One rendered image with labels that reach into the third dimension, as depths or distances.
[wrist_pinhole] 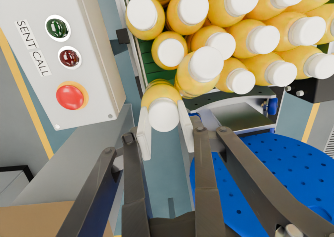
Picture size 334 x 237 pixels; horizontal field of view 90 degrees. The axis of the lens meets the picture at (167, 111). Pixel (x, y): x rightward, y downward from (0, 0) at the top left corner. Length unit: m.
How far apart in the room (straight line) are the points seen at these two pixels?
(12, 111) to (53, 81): 1.60
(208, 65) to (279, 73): 0.15
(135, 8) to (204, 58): 0.11
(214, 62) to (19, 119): 1.79
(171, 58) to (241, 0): 0.12
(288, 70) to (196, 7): 0.18
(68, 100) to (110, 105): 0.05
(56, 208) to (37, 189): 0.28
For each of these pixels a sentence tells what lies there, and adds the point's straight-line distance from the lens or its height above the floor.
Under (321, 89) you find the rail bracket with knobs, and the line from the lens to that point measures 0.51.
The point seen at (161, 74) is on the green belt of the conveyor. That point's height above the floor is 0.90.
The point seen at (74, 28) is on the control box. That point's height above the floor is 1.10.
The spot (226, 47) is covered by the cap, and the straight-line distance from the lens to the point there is 0.28.
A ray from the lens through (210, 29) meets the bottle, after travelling 0.31.
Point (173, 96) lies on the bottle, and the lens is 0.23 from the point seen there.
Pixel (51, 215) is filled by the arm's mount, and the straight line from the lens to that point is 0.58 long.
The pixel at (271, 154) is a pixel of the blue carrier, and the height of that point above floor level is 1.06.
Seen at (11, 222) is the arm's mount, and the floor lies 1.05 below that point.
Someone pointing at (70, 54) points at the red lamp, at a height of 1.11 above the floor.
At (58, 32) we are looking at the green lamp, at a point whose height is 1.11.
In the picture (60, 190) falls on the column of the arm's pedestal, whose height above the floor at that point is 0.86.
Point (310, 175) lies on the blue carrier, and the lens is 0.41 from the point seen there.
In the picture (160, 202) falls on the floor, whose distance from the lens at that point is 2.20.
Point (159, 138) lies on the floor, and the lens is 1.59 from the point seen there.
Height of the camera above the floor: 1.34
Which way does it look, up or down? 66 degrees down
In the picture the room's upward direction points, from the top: 171 degrees clockwise
